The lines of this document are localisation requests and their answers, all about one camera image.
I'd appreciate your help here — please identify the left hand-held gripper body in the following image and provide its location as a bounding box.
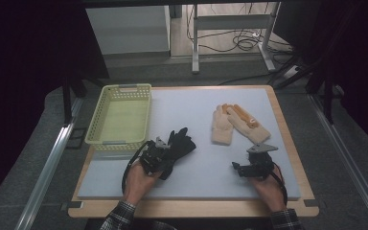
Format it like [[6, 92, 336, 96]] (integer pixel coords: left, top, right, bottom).
[[139, 136, 172, 176]]

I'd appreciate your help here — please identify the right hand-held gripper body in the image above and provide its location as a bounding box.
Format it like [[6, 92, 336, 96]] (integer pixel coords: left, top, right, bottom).
[[240, 142, 280, 180]]

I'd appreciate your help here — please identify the beige glove with orange fingers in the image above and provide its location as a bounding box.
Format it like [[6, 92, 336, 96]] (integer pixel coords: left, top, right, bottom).
[[224, 103, 272, 146]]

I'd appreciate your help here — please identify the plain beige knit glove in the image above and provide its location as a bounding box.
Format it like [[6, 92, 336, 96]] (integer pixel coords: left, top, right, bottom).
[[211, 103, 235, 147]]

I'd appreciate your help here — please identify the pale yellow plastic basket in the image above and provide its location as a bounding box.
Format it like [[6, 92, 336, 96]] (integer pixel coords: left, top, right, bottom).
[[84, 83, 153, 153]]

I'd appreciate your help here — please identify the person's right hand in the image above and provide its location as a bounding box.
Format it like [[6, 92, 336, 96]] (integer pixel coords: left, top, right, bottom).
[[249, 172, 286, 213]]

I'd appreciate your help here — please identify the person's left hand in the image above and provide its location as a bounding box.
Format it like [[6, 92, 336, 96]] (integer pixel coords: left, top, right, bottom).
[[123, 159, 163, 206]]

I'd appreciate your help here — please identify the grey foam mat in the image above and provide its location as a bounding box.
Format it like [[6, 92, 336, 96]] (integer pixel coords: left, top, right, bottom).
[[77, 87, 302, 201]]

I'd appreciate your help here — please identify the grey table corner clamp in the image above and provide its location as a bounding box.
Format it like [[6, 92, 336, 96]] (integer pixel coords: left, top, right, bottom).
[[303, 198, 320, 208], [60, 200, 84, 212]]

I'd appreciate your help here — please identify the black floor plate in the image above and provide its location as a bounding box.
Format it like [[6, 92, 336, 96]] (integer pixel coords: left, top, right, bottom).
[[65, 127, 88, 150]]

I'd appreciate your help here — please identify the black metal stand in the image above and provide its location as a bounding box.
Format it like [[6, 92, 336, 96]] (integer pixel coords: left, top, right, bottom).
[[60, 73, 110, 127], [273, 54, 337, 127]]

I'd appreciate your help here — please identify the white power strip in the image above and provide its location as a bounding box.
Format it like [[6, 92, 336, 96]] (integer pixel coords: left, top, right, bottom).
[[283, 64, 300, 80]]

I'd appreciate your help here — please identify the white cabinet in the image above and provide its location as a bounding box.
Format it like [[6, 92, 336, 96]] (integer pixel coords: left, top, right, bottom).
[[85, 5, 172, 56]]

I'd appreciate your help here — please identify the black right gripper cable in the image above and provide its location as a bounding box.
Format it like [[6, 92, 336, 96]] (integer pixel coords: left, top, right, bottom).
[[269, 162, 289, 206]]

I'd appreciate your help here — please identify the black floor cable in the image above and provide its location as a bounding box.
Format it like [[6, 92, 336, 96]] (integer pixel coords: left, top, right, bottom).
[[218, 72, 277, 86]]

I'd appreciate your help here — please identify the metal floor rail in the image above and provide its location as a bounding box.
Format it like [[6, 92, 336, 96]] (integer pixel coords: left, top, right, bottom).
[[309, 94, 368, 230], [13, 123, 75, 230]]

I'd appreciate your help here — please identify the bundle of floor cables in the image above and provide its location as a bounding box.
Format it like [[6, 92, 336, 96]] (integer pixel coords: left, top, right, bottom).
[[186, 3, 294, 55]]

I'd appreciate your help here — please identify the white desk frame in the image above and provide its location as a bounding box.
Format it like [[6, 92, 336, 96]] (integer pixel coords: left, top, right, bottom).
[[191, 2, 283, 75]]

